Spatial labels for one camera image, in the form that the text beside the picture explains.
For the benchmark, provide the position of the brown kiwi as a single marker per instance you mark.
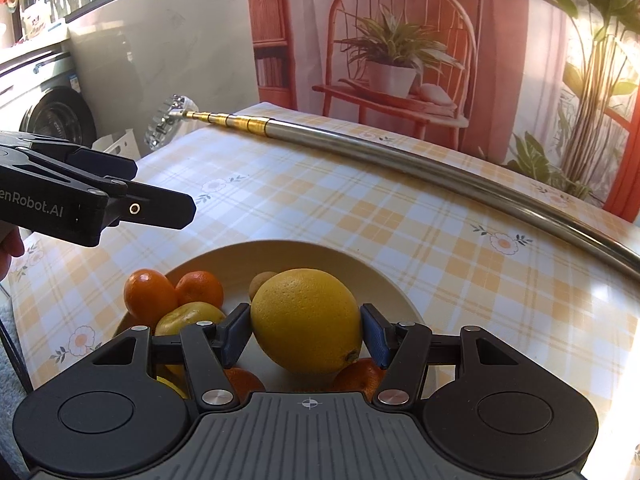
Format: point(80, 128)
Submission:
point(261, 282)

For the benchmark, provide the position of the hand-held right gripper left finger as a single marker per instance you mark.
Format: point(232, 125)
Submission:
point(236, 335)

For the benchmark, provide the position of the printed room backdrop cloth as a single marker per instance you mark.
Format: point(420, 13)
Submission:
point(500, 60)

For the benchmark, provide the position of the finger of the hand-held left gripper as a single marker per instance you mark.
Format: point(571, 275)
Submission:
point(150, 207)
point(105, 166)

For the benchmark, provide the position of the yellow round orange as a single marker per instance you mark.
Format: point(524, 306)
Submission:
point(190, 316)

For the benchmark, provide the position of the small orange tangerine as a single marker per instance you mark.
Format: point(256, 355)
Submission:
point(150, 295)
point(200, 287)
point(245, 382)
point(357, 377)

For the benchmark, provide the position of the person's left hand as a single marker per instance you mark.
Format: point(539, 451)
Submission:
point(11, 252)

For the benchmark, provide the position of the white plastic crate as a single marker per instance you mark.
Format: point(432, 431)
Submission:
point(117, 145)

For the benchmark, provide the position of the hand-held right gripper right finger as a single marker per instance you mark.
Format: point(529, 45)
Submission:
point(376, 335)

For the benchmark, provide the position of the large yellow lemon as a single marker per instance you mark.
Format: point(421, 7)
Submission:
point(306, 320)

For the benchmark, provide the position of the beige plate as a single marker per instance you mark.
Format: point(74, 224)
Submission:
point(320, 255)

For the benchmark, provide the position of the telescopic metal pole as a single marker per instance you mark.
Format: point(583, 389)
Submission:
point(300, 130)

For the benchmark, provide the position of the white washing machine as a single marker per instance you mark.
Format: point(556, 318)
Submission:
point(50, 105)

